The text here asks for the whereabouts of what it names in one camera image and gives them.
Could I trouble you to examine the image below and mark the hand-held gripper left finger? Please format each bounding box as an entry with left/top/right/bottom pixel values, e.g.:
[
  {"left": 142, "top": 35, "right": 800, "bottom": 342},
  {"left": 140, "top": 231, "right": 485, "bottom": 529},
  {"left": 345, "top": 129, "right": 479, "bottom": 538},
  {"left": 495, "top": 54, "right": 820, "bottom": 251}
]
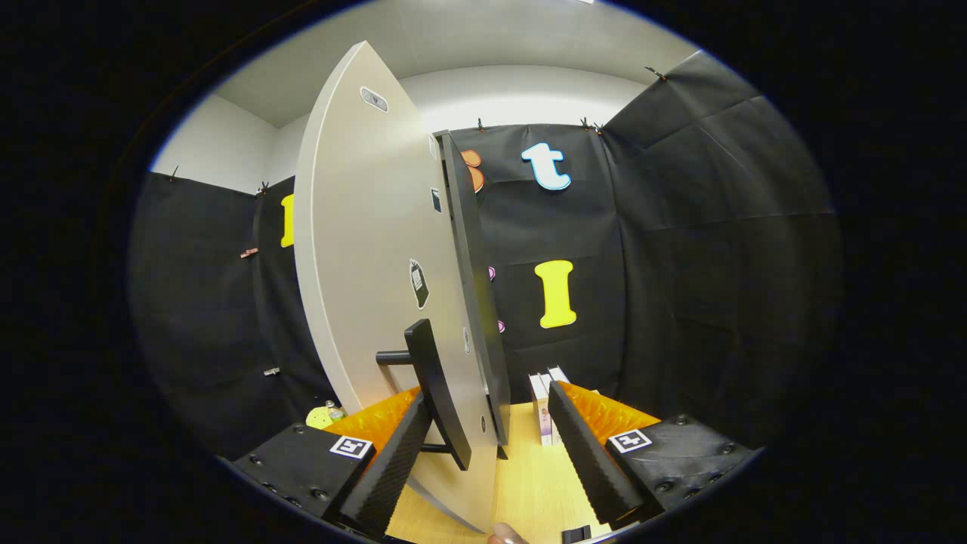
[{"left": 225, "top": 389, "right": 433, "bottom": 537}]

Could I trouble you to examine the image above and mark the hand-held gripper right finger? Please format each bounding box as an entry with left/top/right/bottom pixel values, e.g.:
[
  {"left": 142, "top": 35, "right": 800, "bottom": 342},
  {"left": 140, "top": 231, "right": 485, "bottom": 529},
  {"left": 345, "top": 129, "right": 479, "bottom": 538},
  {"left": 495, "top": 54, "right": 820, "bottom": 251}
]
[{"left": 548, "top": 380, "right": 764, "bottom": 530}]

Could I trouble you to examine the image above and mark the black cabinet door handle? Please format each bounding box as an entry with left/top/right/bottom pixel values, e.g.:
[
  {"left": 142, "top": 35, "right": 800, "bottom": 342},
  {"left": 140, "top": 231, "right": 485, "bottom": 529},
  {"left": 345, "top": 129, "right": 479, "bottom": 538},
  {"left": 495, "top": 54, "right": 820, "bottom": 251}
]
[{"left": 375, "top": 319, "right": 473, "bottom": 471}]

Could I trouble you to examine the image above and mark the grey shoe cabinet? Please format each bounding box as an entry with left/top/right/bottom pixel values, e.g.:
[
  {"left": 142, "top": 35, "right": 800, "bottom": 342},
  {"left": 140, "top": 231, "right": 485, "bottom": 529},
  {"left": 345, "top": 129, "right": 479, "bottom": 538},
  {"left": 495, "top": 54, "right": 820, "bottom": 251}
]
[{"left": 434, "top": 130, "right": 512, "bottom": 460}]

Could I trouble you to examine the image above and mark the black backdrop cloth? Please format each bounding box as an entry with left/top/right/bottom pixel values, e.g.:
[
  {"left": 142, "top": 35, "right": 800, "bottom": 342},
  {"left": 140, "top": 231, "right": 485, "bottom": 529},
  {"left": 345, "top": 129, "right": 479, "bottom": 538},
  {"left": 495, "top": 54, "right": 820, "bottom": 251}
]
[{"left": 128, "top": 49, "right": 843, "bottom": 462}]

